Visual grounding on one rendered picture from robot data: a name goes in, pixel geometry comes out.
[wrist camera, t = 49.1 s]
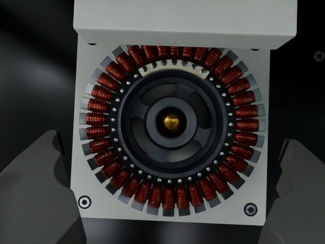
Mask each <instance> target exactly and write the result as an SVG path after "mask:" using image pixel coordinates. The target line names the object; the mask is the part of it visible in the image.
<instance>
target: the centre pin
mask: <svg viewBox="0 0 325 244"><path fill-rule="evenodd" d="M185 125H186V120H185V117H184V115H183V113H182V112H181V111H180V110H178V109H176V108H167V109H164V110H163V111H162V112H161V113H160V114H159V115H158V117H157V127H158V129H159V131H160V132H161V133H162V134H163V135H165V136H168V137H175V136H177V135H179V134H180V133H181V132H182V131H183V130H184V128H185Z"/></svg>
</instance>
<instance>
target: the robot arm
mask: <svg viewBox="0 0 325 244"><path fill-rule="evenodd" d="M62 155H65V151H64V147H63V144H62V140H61V136H60V132H59V130H48V131H47V132H45V133H44V134H43V135H42V136H41V137H40V138H38V139H37V140H36V141H35V142H34V143H32V144H31V145H30V146H29V147H28V148H26V149H25V150H24V151H23V152H22V153H21V154H20V155H19V156H17V157H16V158H15V159H14V160H13V161H12V162H11V163H10V164H9V165H8V166H7V167H6V168H5V169H4V170H3V171H2V173H1V174H0V244H87V238H86V234H85V230H84V227H83V223H82V219H81V215H80V212H79V208H78V205H77V202H76V198H75V195H74V192H73V190H72V189H70V188H68V187H66V186H64V185H65V183H66V181H67V176H66V172H65V169H64V165H63V162H62ZM278 164H280V167H281V169H282V174H281V176H280V179H279V181H278V183H277V186H276V190H277V192H278V194H279V198H277V199H275V200H274V203H273V205H272V207H271V209H270V212H269V214H268V216H267V218H266V221H265V223H264V225H263V228H262V231H261V234H260V238H259V242H258V244H325V164H324V163H323V162H322V161H321V160H319V159H318V158H317V157H316V156H315V155H314V154H312V153H311V152H310V151H309V150H308V149H307V148H306V147H304V146H303V145H302V144H301V143H300V142H299V141H297V140H294V139H291V140H289V139H285V141H284V144H283V146H282V149H281V153H280V156H279V159H278Z"/></svg>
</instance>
